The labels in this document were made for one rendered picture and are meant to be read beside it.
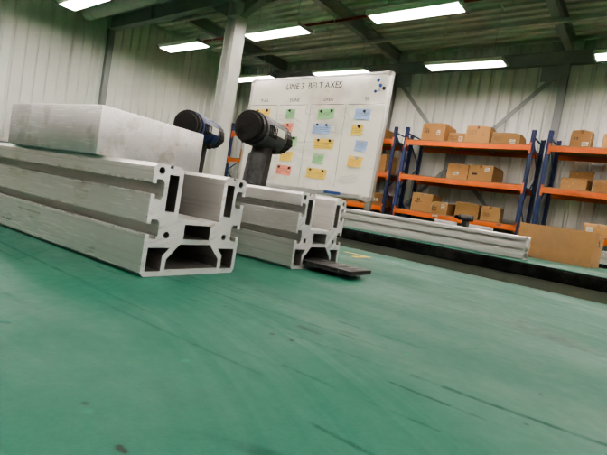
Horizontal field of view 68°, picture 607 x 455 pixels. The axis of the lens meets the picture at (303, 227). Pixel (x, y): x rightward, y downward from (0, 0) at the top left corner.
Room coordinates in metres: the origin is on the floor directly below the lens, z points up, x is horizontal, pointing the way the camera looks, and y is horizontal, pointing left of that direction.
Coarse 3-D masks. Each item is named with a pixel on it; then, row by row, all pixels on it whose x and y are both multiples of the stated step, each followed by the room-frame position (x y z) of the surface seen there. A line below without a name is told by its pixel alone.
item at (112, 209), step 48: (0, 144) 0.47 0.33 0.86; (0, 192) 0.49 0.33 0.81; (48, 192) 0.41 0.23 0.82; (96, 192) 0.36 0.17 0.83; (144, 192) 0.33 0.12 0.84; (192, 192) 0.41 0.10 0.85; (240, 192) 0.41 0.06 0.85; (48, 240) 0.40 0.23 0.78; (96, 240) 0.36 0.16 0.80; (144, 240) 0.33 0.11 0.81; (192, 240) 0.36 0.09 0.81
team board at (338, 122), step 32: (256, 96) 4.31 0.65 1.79; (288, 96) 4.05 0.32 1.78; (320, 96) 3.83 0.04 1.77; (352, 96) 3.63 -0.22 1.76; (384, 96) 3.45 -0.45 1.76; (288, 128) 4.01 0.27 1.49; (320, 128) 3.80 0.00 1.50; (352, 128) 3.60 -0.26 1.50; (384, 128) 3.44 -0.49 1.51; (288, 160) 3.97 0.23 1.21; (320, 160) 3.76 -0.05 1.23; (352, 160) 3.57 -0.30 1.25; (320, 192) 3.65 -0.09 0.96; (352, 192) 3.54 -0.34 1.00
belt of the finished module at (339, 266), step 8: (304, 256) 0.54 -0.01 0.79; (312, 256) 0.55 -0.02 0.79; (304, 264) 0.50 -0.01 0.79; (312, 264) 0.50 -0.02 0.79; (320, 264) 0.49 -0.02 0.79; (328, 264) 0.50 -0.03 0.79; (336, 264) 0.52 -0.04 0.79; (344, 264) 0.53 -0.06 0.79; (336, 272) 0.48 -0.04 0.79; (344, 272) 0.47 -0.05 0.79; (352, 272) 0.47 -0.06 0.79; (360, 272) 0.49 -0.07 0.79; (368, 272) 0.50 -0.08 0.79
